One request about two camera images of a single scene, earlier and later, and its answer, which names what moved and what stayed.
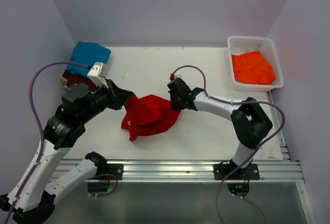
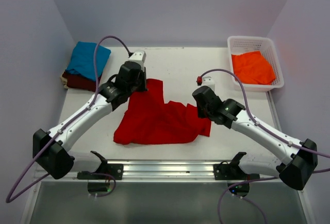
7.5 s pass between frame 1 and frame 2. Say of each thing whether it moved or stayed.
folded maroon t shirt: stayed
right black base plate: stayed
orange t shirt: stayed
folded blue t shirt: stayed
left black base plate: stayed
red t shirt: moved
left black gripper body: moved
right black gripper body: moved
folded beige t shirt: stayed
